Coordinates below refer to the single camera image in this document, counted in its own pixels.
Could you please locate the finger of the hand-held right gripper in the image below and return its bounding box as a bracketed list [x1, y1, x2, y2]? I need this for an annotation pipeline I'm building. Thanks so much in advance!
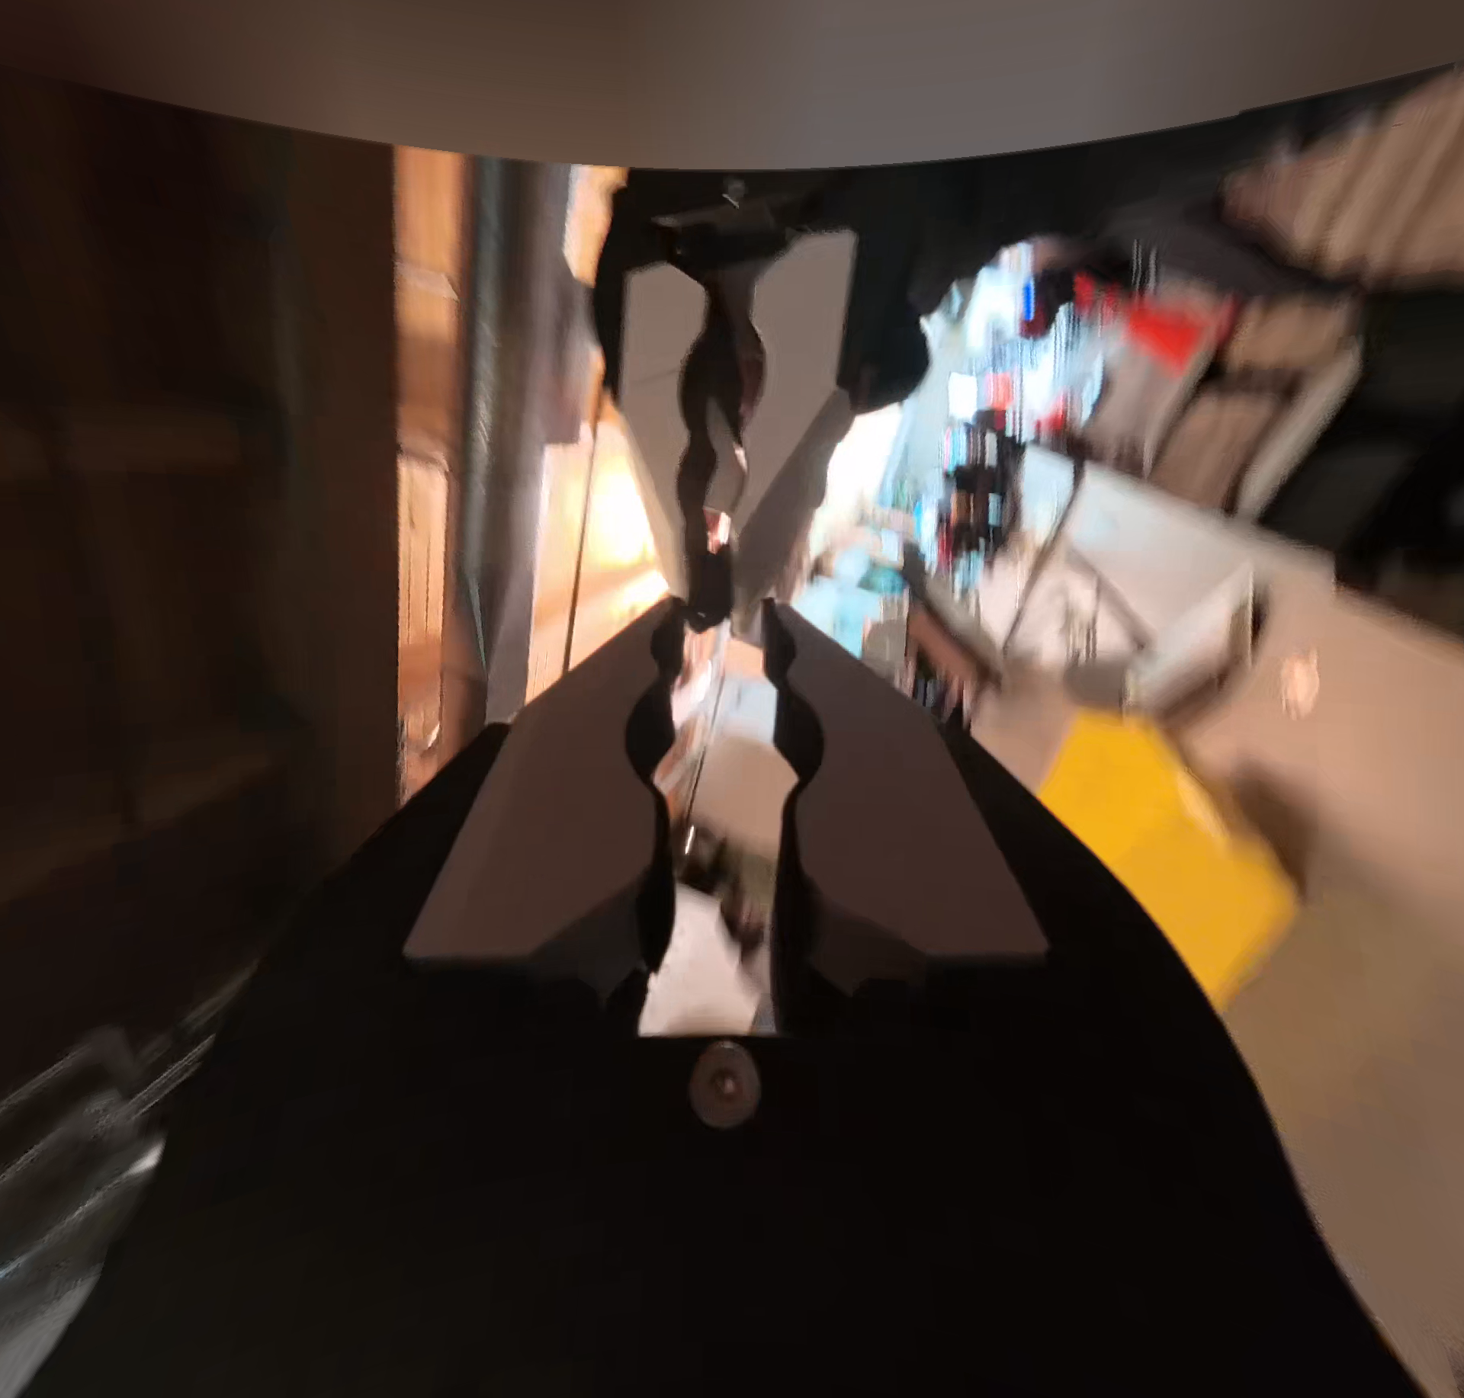
[729, 229, 860, 562]
[615, 260, 740, 635]

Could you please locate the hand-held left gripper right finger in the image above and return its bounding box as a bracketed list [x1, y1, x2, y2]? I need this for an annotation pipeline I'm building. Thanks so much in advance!
[759, 598, 1051, 996]

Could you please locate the silver ventilation duct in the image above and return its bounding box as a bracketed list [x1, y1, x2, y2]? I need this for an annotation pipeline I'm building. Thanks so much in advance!
[458, 158, 580, 720]

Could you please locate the red flat object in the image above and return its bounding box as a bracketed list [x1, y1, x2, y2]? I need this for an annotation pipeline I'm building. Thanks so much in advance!
[1122, 298, 1240, 377]

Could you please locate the yellow flat box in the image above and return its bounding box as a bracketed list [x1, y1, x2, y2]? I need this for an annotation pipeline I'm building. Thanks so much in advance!
[1034, 710, 1302, 1008]

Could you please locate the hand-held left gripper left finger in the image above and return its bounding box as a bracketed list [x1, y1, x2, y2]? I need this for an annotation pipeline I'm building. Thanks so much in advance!
[400, 598, 688, 1008]

